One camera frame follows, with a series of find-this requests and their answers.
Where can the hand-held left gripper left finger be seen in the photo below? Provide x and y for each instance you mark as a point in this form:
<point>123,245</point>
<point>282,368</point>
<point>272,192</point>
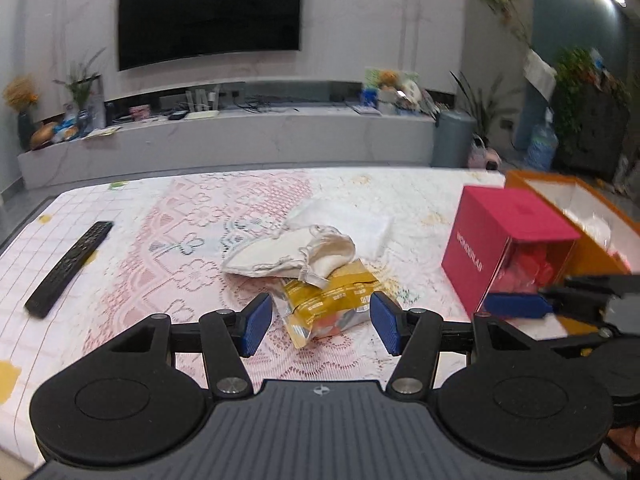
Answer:
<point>257,322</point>

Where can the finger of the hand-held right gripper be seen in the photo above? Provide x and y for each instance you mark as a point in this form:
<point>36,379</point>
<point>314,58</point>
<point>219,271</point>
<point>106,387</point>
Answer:
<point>515,305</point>
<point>585,342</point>

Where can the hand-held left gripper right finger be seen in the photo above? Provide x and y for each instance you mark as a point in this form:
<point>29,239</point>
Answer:
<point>387,325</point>

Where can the yellow foil packet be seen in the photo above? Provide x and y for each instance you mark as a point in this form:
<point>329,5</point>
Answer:
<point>325,305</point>

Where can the red plastic box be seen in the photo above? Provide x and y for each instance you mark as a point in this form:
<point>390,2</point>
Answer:
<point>480,240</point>

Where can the orange cardboard box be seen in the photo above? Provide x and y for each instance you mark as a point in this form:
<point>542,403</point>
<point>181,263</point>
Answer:
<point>595,255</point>

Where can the pile of pink round capsules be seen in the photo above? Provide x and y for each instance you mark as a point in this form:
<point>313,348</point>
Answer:
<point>530,265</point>

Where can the white pink patterned tablecloth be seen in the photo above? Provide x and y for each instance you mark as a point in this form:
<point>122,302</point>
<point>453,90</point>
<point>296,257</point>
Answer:
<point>175,260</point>

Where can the white mesh bag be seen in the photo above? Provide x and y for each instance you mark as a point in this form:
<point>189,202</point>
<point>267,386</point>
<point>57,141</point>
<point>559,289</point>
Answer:
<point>360,225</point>

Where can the small pink toy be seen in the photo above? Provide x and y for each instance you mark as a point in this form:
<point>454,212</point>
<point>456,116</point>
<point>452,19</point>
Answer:
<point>482,155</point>

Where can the blue water jug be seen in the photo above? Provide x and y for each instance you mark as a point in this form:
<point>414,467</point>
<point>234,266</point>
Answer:
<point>541,147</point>

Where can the grey round trash bin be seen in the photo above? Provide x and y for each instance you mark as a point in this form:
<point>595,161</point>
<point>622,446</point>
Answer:
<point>452,140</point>

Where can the grey stone television console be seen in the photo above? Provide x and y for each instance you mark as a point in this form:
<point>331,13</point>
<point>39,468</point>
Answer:
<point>250,145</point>

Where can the dark grey cabinet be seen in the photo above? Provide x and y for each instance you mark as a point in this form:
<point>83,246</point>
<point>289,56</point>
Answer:
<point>595,135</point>

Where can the black remote control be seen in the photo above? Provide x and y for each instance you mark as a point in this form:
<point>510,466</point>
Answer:
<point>70,267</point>

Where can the tall leafy floor plant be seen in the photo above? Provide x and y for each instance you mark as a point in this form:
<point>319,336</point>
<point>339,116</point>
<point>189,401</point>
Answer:
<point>480,105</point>

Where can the white router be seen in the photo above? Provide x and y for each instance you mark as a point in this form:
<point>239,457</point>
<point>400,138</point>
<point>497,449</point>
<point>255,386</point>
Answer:
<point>202,107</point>

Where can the white hanging cloth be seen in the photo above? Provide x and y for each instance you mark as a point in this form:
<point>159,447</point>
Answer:
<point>539,75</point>

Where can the green ivy plant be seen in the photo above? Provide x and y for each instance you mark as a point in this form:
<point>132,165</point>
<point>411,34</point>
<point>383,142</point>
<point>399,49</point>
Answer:
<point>575,80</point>

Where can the brown teddy bear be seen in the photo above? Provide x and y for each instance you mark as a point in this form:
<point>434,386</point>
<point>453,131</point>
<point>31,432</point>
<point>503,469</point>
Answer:
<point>389,80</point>

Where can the brown round bread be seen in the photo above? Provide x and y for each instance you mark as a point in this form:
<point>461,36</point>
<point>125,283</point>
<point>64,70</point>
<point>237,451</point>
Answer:
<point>44,135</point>

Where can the green potted grass plant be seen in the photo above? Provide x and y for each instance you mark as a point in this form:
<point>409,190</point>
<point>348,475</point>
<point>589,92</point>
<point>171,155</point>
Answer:
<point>82,90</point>

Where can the hanging vine plant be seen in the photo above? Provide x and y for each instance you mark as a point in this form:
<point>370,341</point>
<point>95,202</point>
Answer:
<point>502,10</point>

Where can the vase with dried flowers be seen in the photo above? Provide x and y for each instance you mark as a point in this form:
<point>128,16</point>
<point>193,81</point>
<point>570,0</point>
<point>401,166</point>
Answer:
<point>22,105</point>

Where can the pink photo frame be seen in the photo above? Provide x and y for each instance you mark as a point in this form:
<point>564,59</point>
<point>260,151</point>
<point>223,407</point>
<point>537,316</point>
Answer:
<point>140,111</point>

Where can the black wall television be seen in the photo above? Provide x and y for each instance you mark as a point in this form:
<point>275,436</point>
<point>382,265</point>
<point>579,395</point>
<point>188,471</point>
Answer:
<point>210,10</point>

